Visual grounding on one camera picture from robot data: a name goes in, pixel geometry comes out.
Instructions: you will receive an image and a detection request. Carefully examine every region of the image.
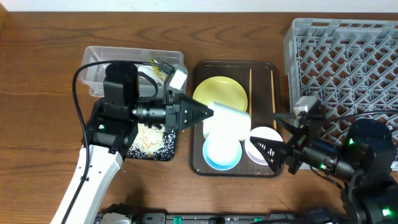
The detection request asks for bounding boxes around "wooden chopstick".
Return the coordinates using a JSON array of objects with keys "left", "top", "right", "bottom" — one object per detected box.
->
[
  {"left": 271, "top": 70, "right": 277, "bottom": 131},
  {"left": 249, "top": 69, "right": 252, "bottom": 118}
]

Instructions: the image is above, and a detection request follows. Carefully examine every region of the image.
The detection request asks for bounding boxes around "green yellow snack wrapper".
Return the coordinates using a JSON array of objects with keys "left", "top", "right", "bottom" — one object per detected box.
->
[{"left": 150, "top": 58, "right": 165, "bottom": 80}]

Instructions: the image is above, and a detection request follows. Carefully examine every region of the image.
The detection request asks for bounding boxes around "white cup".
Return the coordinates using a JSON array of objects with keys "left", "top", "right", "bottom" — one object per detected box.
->
[{"left": 203, "top": 101, "right": 251, "bottom": 141}]

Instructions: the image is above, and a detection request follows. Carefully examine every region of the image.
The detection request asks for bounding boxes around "pile of rice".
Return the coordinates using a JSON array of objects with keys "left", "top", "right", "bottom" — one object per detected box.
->
[{"left": 132, "top": 123, "right": 177, "bottom": 158}]

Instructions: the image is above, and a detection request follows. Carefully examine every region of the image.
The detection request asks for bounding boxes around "blue bowl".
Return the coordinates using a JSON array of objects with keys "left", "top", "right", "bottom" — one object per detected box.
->
[{"left": 202, "top": 138, "right": 242, "bottom": 171}]

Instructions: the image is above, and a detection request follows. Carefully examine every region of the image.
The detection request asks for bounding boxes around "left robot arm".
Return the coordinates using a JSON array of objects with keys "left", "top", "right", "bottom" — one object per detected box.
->
[{"left": 52, "top": 60, "right": 214, "bottom": 223}]

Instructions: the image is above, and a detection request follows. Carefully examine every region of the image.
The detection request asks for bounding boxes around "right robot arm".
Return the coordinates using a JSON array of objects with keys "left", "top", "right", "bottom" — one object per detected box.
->
[{"left": 249, "top": 119, "right": 397, "bottom": 223}]

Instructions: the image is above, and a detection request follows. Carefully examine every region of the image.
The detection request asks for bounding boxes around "black waste tray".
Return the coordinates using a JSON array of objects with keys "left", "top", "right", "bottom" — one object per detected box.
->
[{"left": 124, "top": 123, "right": 178, "bottom": 162}]

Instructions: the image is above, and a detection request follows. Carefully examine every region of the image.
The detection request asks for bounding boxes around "grey dishwasher rack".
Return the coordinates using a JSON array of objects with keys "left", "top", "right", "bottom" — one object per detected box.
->
[{"left": 284, "top": 18, "right": 397, "bottom": 144}]

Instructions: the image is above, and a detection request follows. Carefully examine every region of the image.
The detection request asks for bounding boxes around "pink bowl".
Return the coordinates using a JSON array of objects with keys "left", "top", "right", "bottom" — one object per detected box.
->
[{"left": 244, "top": 126, "right": 283, "bottom": 166}]

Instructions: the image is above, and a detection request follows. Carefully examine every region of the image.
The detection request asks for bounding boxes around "clear plastic bin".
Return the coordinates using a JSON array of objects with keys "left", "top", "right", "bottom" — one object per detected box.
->
[{"left": 80, "top": 46, "right": 186, "bottom": 98}]

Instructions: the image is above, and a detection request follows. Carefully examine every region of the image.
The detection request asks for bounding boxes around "crumpled white tissue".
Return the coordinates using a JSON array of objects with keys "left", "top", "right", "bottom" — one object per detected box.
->
[{"left": 138, "top": 65, "right": 165, "bottom": 86}]

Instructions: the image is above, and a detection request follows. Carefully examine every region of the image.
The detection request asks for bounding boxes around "yellow plate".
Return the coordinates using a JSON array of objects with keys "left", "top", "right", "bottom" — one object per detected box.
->
[{"left": 193, "top": 76, "right": 248, "bottom": 112}]

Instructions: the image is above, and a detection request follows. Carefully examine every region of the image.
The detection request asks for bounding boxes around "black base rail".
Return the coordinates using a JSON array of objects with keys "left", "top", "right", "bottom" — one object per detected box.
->
[{"left": 93, "top": 203, "right": 343, "bottom": 224}]

